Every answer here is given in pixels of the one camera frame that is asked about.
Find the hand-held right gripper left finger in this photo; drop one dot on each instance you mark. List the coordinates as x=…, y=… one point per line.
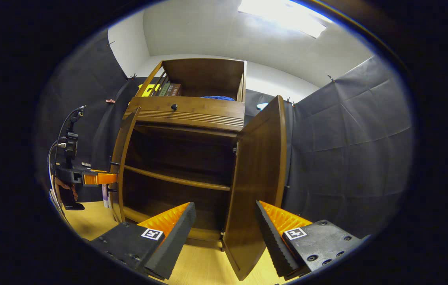
x=172, y=245

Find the metal door hinge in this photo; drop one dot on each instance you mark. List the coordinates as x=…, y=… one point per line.
x=235, y=149

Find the green book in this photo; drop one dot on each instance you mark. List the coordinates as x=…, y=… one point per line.
x=163, y=90

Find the ceiling light panel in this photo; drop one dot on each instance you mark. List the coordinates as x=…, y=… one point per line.
x=283, y=16

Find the blue cloth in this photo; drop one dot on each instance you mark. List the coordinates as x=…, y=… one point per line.
x=218, y=98

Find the black backdrop cloth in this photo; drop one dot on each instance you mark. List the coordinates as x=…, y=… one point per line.
x=346, y=150

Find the wooden shoe cabinet door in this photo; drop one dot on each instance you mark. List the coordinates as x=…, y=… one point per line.
x=123, y=150
x=255, y=166

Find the brown book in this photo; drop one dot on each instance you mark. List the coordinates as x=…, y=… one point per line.
x=175, y=90

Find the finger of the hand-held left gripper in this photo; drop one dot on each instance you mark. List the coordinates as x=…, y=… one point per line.
x=99, y=179

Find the wooden drawer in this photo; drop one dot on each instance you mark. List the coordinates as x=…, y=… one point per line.
x=200, y=109

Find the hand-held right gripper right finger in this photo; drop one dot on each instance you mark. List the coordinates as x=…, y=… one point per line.
x=273, y=241

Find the wooden double-door shoe cabinet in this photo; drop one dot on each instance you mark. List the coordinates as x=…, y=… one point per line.
x=204, y=75

